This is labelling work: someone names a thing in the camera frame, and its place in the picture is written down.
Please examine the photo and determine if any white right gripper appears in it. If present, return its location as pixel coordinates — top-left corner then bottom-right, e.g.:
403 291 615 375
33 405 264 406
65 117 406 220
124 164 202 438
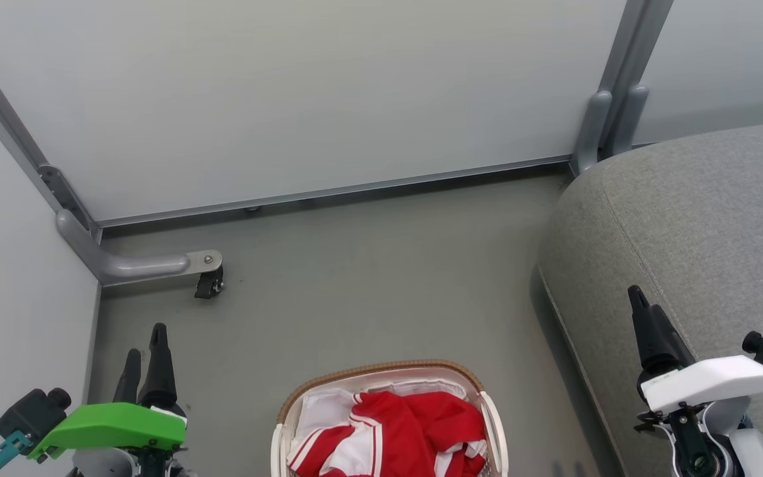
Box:
628 285 763 477

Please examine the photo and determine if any grey fabric sofa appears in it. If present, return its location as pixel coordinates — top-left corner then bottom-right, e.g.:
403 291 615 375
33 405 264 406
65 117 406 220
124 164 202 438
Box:
538 118 763 477

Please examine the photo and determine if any white cloth in basket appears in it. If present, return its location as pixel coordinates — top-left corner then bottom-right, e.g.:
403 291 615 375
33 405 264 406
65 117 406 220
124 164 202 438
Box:
294 380 465 458

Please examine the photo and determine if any grey partition upright post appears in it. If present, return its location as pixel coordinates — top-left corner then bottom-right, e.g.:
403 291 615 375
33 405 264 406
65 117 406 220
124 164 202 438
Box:
597 0 675 156

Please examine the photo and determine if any red and white garment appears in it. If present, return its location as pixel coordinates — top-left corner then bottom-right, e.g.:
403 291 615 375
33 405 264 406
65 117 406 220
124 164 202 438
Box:
287 391 488 477

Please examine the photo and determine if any grey partition foot bracket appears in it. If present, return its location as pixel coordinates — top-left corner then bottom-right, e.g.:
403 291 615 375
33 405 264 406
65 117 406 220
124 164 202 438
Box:
572 89 614 176
610 84 650 157

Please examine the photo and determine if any black caster wheel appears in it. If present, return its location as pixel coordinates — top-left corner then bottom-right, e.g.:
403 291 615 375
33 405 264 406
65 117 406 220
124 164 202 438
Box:
195 265 225 299

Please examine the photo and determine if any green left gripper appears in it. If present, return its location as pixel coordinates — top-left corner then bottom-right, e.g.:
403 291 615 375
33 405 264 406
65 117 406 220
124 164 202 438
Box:
27 323 187 477

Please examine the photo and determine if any grey partition bottom rail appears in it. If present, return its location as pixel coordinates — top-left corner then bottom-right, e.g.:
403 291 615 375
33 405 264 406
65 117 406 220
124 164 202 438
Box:
95 156 576 229

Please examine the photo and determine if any grey partition corner post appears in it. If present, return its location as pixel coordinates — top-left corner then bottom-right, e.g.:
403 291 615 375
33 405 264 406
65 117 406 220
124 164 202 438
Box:
0 26 103 242

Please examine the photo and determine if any white laundry basket brown rim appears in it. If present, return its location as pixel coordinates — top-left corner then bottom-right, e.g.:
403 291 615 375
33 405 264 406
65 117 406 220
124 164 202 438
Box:
271 360 509 477

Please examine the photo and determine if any grey partition foot with caster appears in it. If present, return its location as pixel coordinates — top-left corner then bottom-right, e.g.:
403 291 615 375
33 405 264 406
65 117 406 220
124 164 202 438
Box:
57 209 223 287

